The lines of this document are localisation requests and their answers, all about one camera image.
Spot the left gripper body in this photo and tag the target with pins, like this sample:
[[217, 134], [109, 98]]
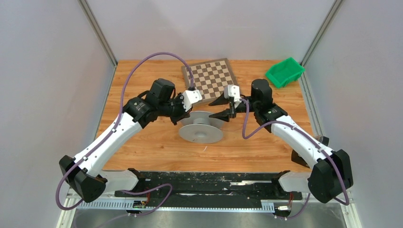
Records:
[[175, 109]]

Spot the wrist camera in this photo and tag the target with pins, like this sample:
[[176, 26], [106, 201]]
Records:
[[190, 98], [232, 91]]

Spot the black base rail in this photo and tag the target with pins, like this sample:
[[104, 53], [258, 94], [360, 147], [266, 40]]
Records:
[[200, 191]]

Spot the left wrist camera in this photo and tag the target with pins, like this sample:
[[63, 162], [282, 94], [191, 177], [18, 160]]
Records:
[[190, 98]]

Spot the wooden chessboard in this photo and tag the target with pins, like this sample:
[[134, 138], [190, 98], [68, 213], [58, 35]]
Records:
[[211, 77]]

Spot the grey cable spool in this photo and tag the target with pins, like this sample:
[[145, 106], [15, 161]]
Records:
[[200, 128]]

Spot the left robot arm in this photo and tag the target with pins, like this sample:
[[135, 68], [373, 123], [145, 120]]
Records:
[[84, 172]]

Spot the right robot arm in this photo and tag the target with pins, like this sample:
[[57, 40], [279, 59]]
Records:
[[331, 173]]

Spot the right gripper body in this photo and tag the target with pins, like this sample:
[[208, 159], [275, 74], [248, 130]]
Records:
[[241, 107]]

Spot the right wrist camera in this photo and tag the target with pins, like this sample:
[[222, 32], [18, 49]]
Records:
[[232, 91]]

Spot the green plastic bin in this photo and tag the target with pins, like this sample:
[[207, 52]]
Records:
[[284, 72]]

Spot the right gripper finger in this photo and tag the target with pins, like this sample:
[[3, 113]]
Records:
[[221, 101], [224, 115]]

